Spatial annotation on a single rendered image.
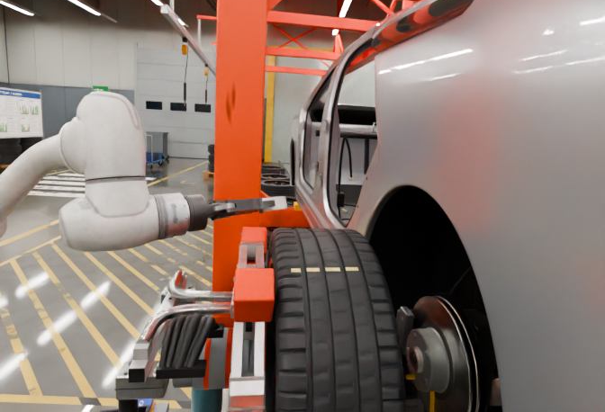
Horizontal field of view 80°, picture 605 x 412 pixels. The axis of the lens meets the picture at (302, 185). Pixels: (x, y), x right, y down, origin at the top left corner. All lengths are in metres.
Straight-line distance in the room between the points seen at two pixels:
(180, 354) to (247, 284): 0.19
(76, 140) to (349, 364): 0.62
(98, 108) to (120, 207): 0.18
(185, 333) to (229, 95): 0.76
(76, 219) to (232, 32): 0.80
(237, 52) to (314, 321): 0.88
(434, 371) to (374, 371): 0.32
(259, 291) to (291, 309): 0.07
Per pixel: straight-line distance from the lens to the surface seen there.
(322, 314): 0.73
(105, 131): 0.72
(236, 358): 0.76
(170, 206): 0.73
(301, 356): 0.71
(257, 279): 0.71
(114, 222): 0.71
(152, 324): 0.87
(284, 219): 3.30
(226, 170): 1.26
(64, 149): 0.76
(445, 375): 1.06
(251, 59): 1.26
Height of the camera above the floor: 1.44
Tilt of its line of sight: 9 degrees down
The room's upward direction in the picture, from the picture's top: 3 degrees clockwise
